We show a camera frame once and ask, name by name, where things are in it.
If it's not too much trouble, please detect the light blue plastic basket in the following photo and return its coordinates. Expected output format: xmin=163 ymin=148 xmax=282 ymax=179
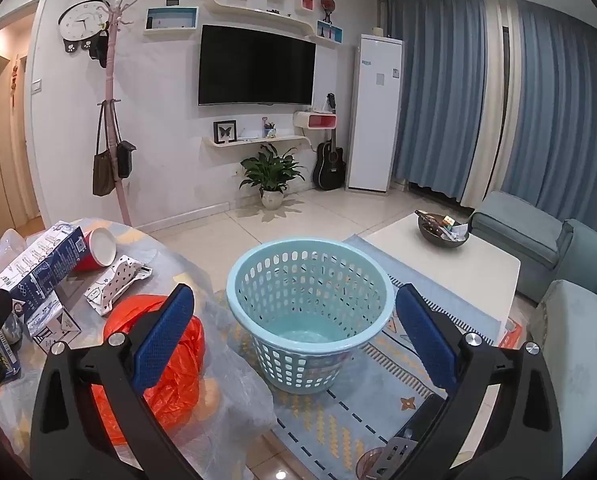
xmin=227 ymin=240 xmax=395 ymax=395

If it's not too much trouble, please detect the orange floor mat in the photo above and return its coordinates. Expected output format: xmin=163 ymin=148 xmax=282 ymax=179
xmin=498 ymin=316 xmax=525 ymax=350

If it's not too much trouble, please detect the blue and white milk carton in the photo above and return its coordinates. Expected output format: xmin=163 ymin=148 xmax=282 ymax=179
xmin=0 ymin=225 xmax=86 ymax=302

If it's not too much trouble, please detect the white standing air conditioner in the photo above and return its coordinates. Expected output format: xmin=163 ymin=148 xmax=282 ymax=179
xmin=345 ymin=34 xmax=404 ymax=194

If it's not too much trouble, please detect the black flat television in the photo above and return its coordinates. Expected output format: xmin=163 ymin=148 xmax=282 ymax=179
xmin=198 ymin=24 xmax=317 ymax=107

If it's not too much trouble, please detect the small blue and white carton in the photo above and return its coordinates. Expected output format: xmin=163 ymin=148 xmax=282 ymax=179
xmin=23 ymin=287 xmax=82 ymax=347

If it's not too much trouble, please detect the blue curtain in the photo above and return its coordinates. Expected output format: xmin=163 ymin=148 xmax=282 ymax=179
xmin=378 ymin=0 xmax=504 ymax=197
xmin=498 ymin=2 xmax=597 ymax=233

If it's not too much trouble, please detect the black acoustic guitar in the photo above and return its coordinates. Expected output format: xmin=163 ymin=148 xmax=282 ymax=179
xmin=312 ymin=92 xmax=347 ymax=191

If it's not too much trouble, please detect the teal fabric sofa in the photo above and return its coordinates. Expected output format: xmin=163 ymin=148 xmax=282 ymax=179
xmin=468 ymin=190 xmax=597 ymax=480

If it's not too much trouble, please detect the black shoulder bag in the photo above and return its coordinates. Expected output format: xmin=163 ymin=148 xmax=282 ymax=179
xmin=117 ymin=141 xmax=137 ymax=179

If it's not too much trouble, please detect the white paper packet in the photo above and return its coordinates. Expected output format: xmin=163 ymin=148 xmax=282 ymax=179
xmin=441 ymin=222 xmax=470 ymax=244

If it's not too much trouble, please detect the white coffee table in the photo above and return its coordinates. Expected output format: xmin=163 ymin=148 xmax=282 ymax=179
xmin=363 ymin=212 xmax=521 ymax=331

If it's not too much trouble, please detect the black stand with metal bracket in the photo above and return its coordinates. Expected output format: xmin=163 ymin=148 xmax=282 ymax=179
xmin=371 ymin=394 xmax=450 ymax=480

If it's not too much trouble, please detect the long curved white wall shelf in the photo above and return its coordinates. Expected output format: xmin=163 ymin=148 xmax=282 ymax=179
xmin=203 ymin=0 xmax=341 ymax=47

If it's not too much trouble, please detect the clear plastic bag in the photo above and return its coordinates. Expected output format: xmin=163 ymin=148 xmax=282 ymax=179
xmin=0 ymin=229 xmax=29 ymax=306

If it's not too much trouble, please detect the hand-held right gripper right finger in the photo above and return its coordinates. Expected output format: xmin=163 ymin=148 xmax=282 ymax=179
xmin=395 ymin=283 xmax=574 ymax=480

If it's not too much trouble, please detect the dark box with barcode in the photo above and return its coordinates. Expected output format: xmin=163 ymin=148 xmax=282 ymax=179
xmin=0 ymin=310 xmax=24 ymax=380

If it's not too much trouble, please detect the green potted plant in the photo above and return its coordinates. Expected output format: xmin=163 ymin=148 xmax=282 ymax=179
xmin=239 ymin=142 xmax=304 ymax=210

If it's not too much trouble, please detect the cream curtain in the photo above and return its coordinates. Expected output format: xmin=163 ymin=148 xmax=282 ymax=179
xmin=461 ymin=0 xmax=520 ymax=211

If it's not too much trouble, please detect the pink coat rack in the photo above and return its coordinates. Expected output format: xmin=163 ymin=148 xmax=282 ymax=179
xmin=96 ymin=0 xmax=152 ymax=226

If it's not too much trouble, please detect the black hat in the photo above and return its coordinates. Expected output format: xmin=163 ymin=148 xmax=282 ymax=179
xmin=89 ymin=30 xmax=110 ymax=69

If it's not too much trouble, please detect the brown round object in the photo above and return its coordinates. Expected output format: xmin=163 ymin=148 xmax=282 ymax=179
xmin=361 ymin=447 xmax=385 ymax=478

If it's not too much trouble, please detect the orange plastic bag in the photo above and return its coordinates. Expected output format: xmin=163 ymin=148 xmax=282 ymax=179
xmin=91 ymin=294 xmax=206 ymax=448

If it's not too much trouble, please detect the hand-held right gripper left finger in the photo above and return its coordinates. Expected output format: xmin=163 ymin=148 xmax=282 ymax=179
xmin=30 ymin=283 xmax=204 ymax=480

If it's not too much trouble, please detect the white and red wall box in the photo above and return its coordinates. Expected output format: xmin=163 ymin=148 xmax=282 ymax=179
xmin=293 ymin=110 xmax=338 ymax=130

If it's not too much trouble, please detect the panda wall clock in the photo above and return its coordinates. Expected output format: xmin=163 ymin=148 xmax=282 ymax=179
xmin=58 ymin=0 xmax=110 ymax=55

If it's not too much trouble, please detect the dark round bowl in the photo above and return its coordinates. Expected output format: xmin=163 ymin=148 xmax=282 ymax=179
xmin=417 ymin=210 xmax=471 ymax=250

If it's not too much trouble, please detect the grey patterned tablecloth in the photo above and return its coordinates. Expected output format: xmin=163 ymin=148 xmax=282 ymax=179
xmin=0 ymin=217 xmax=279 ymax=480

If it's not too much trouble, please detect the short curved white wall shelf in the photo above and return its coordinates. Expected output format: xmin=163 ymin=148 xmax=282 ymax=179
xmin=202 ymin=134 xmax=311 ymax=149

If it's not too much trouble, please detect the blue rimmed wall shelf box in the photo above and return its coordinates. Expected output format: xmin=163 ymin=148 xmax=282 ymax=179
xmin=144 ymin=6 xmax=200 ymax=31

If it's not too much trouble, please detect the brown tote bag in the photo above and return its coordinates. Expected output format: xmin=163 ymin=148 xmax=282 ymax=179
xmin=92 ymin=102 xmax=117 ymax=197

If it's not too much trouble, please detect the framed butterfly picture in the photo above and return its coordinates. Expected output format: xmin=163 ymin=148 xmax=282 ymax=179
xmin=213 ymin=120 xmax=238 ymax=144

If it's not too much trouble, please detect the red paper cup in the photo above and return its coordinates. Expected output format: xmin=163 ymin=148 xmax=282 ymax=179
xmin=72 ymin=227 xmax=119 ymax=275

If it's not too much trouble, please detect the white dotted snack packet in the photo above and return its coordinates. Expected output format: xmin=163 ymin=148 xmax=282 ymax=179
xmin=84 ymin=255 xmax=153 ymax=317

